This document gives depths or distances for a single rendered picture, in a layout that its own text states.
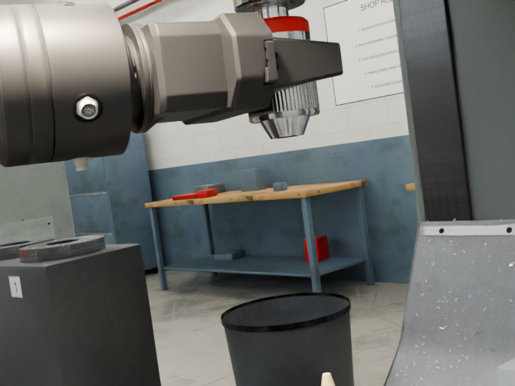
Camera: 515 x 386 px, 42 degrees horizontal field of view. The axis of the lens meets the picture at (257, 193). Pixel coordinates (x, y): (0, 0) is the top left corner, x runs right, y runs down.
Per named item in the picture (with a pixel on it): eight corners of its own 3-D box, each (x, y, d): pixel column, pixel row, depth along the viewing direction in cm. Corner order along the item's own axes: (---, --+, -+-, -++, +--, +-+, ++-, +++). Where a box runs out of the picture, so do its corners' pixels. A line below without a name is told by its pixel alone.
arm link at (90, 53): (267, -31, 37) (42, -31, 32) (288, 144, 38) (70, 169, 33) (192, 23, 49) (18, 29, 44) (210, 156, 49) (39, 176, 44)
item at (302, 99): (237, 124, 44) (225, 42, 43) (267, 123, 48) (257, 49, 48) (304, 113, 41) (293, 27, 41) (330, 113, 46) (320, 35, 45)
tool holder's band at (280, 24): (225, 42, 43) (224, 27, 43) (257, 49, 48) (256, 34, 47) (293, 27, 41) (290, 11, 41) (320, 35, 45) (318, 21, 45)
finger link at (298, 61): (339, 85, 44) (251, 92, 41) (332, 35, 43) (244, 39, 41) (352, 81, 42) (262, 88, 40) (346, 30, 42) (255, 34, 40)
